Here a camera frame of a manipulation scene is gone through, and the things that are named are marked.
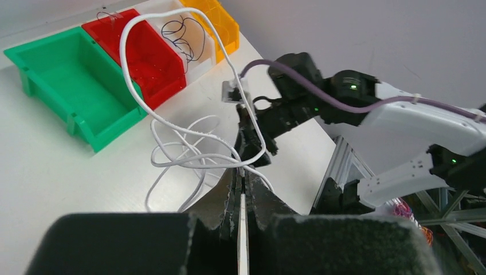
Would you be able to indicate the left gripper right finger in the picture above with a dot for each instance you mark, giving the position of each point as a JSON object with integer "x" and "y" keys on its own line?
{"x": 282, "y": 241}

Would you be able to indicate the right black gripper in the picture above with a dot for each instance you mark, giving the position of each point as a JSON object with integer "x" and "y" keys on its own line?
{"x": 279, "y": 118}

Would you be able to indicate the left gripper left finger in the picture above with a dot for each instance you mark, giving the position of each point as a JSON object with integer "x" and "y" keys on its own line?
{"x": 199, "y": 240}

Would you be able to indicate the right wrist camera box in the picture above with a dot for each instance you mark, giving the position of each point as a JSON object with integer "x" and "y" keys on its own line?
{"x": 231, "y": 92}

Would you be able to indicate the red plastic bin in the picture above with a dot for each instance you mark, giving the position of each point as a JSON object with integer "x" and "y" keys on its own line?
{"x": 153, "y": 65}

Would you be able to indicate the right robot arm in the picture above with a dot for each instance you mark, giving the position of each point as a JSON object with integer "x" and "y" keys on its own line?
{"x": 455, "y": 158}

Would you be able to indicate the white plastic bin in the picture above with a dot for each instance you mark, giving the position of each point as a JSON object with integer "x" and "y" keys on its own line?
{"x": 191, "y": 43}

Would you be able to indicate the yellow plastic bin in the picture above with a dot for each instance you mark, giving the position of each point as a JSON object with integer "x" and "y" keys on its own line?
{"x": 226, "y": 27}

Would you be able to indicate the green plastic bin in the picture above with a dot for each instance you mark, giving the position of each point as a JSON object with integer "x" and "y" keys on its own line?
{"x": 75, "y": 78}

